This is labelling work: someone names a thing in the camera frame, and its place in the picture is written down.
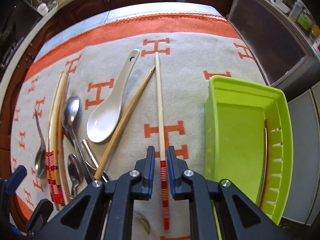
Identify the steel soup spoon dark handle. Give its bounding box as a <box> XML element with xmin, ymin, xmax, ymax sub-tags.
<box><xmin>34</xmin><ymin>108</ymin><xmax>46</xmax><ymax>179</ymax></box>

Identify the cream chopstick red banded end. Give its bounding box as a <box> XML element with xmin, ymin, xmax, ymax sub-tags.
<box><xmin>155</xmin><ymin>52</ymin><xmax>169</xmax><ymax>230</ymax></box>

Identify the cream chopstick red patterned end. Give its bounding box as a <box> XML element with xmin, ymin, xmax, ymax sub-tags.
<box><xmin>46</xmin><ymin>72</ymin><xmax>66</xmax><ymax>211</ymax></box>

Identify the wooden handled small steel spoon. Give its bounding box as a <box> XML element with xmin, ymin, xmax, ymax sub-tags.
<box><xmin>67</xmin><ymin>154</ymin><xmax>83</xmax><ymax>199</ymax></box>

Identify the brown bamboo chopstick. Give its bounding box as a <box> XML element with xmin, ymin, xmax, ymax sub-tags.
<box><xmin>94</xmin><ymin>66</ymin><xmax>156</xmax><ymax>180</ymax></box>

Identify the white ceramic soup spoon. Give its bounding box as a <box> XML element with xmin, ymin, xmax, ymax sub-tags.
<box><xmin>86</xmin><ymin>49</ymin><xmax>140</xmax><ymax>143</ymax></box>

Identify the large steel spoon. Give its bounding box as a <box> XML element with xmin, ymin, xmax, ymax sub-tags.
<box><xmin>62</xmin><ymin>96</ymin><xmax>93</xmax><ymax>185</ymax></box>

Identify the steel fork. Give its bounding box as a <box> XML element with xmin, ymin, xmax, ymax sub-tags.
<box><xmin>81</xmin><ymin>139</ymin><xmax>111</xmax><ymax>183</ymax></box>

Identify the lime green plastic utensil tray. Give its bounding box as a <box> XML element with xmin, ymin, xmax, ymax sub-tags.
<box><xmin>204</xmin><ymin>76</ymin><xmax>293</xmax><ymax>224</ymax></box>

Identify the orange and cream H blanket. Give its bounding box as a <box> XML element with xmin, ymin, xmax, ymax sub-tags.
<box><xmin>10</xmin><ymin>12</ymin><xmax>267</xmax><ymax>240</ymax></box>

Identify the grey refrigerator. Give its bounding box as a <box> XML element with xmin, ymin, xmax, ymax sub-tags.
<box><xmin>283</xmin><ymin>83</ymin><xmax>319</xmax><ymax>225</ymax></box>

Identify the grey frosted door cabinet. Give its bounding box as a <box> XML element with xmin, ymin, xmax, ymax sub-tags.
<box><xmin>227</xmin><ymin>0</ymin><xmax>319</xmax><ymax>98</ymax></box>

